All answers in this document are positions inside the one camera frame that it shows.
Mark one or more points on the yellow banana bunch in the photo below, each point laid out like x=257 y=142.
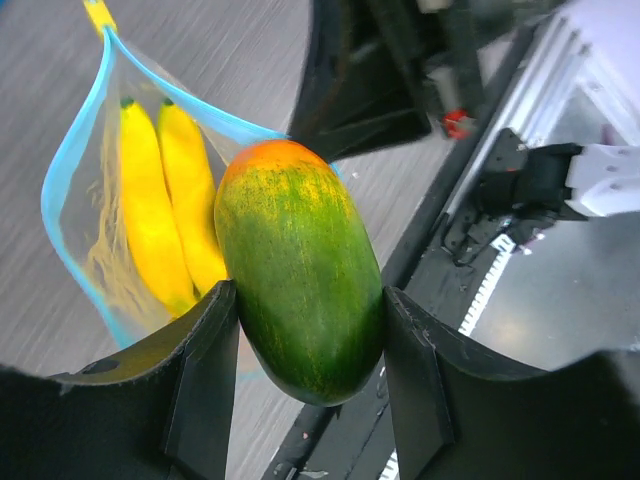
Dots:
x=167 y=198

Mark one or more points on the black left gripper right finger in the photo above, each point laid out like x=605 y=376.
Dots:
x=463 y=411

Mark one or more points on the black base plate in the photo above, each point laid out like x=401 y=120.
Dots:
x=425 y=300

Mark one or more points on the yellow zipper slider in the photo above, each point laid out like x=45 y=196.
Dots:
x=99 y=16

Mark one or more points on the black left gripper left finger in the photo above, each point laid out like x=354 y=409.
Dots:
x=160 y=409

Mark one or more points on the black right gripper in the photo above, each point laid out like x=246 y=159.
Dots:
x=380 y=74

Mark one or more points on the white slotted cable duct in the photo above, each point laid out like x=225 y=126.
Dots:
x=504 y=246

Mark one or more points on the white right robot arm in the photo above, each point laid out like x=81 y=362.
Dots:
x=491 y=76

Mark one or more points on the green orange mango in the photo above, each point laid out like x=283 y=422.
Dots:
x=308 y=284

